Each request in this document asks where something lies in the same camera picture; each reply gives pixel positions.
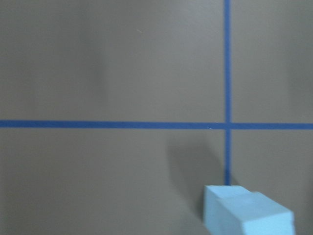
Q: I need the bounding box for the brown paper table mat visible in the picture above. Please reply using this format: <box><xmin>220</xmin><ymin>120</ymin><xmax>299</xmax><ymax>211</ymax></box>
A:
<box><xmin>0</xmin><ymin>0</ymin><xmax>313</xmax><ymax>235</ymax></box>

